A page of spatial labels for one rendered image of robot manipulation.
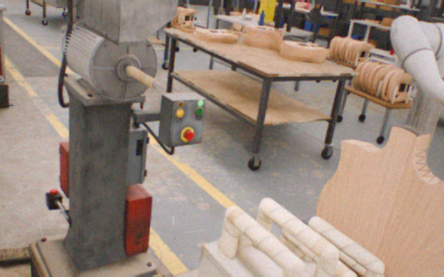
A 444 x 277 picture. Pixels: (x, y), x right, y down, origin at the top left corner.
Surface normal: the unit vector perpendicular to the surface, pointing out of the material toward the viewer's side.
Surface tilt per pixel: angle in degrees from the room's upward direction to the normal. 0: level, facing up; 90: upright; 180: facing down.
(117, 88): 97
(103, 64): 89
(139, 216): 90
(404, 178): 90
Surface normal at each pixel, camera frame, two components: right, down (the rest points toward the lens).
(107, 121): 0.56, 0.37
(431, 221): -0.83, 0.11
